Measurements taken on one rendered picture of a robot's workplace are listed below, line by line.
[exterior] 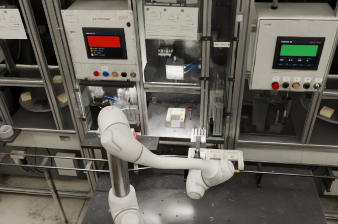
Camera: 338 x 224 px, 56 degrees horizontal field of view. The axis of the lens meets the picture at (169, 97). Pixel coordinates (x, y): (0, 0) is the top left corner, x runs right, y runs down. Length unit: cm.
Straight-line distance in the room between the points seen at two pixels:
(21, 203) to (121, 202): 165
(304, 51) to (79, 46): 130
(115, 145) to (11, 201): 217
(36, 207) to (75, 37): 181
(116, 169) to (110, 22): 82
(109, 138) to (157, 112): 117
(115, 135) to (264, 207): 120
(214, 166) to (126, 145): 50
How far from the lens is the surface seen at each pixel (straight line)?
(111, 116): 153
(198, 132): 210
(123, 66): 202
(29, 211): 331
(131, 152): 144
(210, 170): 168
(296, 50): 192
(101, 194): 231
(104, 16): 191
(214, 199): 223
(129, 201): 190
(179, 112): 241
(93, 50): 200
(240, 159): 221
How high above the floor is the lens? 243
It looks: 34 degrees down
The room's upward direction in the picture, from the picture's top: 2 degrees counter-clockwise
